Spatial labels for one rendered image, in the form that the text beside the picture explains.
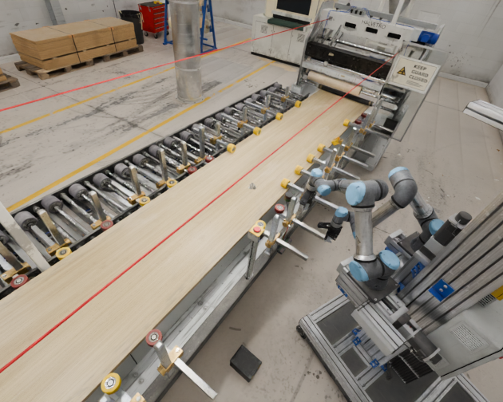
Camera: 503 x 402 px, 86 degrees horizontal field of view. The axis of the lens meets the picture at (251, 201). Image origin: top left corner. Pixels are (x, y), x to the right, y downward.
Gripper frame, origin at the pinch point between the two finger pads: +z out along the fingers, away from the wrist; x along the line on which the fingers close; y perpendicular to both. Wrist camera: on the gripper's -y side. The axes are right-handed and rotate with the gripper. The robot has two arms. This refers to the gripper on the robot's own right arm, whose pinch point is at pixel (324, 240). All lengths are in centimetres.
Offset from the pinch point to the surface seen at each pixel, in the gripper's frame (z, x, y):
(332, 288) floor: 83, 23, 24
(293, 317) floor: 83, -27, 7
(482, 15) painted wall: -74, 887, 30
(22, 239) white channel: -34, -137, -126
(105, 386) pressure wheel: -8, -152, -45
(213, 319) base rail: 13, -93, -31
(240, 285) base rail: 13, -64, -32
